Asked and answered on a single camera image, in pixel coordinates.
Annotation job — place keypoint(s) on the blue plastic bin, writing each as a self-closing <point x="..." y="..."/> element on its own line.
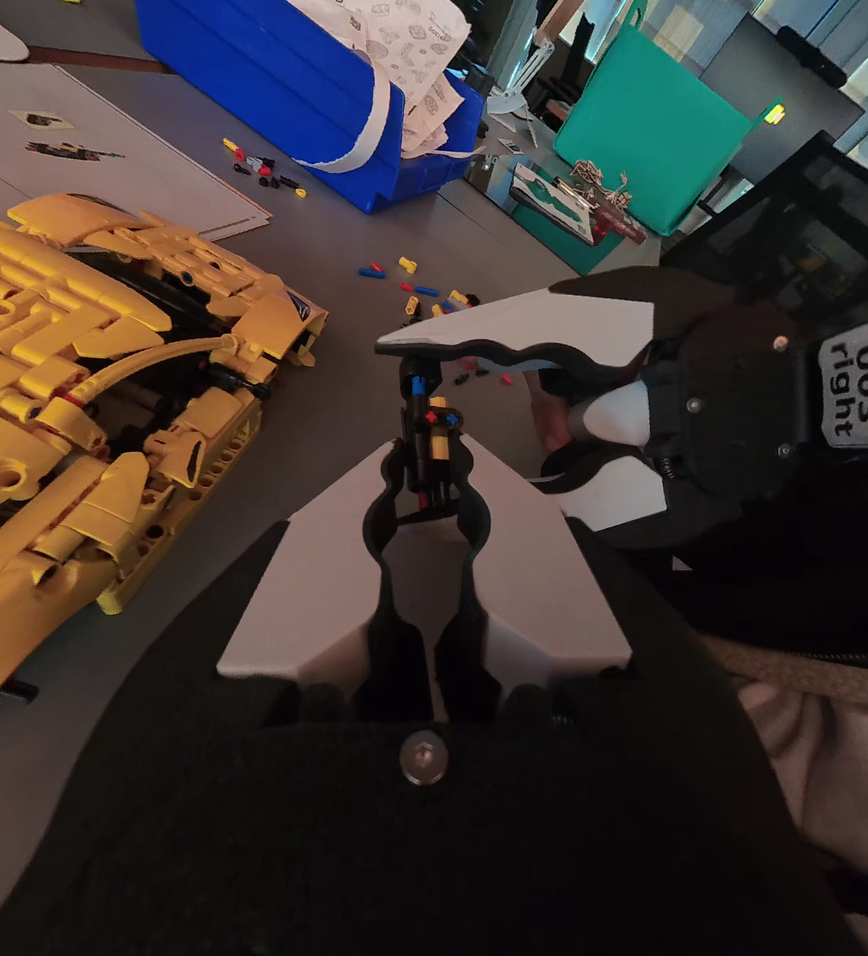
<point x="269" y="67"/>

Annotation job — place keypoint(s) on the scattered colourful toy pieces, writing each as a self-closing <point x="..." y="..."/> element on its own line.
<point x="415" y="291"/>
<point x="262" y="164"/>

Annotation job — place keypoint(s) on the open instruction booklet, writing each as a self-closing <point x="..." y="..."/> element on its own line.
<point x="127" y="172"/>

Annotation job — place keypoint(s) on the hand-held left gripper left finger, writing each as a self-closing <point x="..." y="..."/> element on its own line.
<point x="307" y="597"/>

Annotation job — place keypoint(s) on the brown toy model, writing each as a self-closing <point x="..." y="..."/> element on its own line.
<point x="605" y="187"/>

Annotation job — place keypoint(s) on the black mesh office chair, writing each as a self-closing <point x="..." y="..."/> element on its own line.
<point x="815" y="239"/>

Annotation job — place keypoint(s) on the person's right hand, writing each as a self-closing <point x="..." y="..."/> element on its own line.
<point x="547" y="418"/>

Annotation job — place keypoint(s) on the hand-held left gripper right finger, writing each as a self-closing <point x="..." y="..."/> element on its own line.
<point x="546" y="590"/>

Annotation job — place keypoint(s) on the person's right forearm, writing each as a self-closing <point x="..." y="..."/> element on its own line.
<point x="815" y="560"/>

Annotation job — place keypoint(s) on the teal storage box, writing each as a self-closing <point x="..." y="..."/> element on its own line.
<point x="650" y="142"/>

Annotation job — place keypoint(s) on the white printed paper bag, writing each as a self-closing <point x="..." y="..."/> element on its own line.
<point x="419" y="45"/>

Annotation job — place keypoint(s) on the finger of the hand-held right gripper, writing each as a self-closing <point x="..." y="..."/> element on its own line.
<point x="538" y="321"/>
<point x="613" y="489"/>

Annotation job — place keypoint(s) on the yellow black toy connector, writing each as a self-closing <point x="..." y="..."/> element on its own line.
<point x="440" y="441"/>

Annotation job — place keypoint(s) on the yellow toy brick car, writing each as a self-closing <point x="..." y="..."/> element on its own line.
<point x="68" y="411"/>

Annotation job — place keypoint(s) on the green plastic bin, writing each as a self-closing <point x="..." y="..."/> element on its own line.
<point x="553" y="224"/>

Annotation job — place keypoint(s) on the grey monitor screen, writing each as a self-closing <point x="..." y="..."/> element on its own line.
<point x="777" y="97"/>

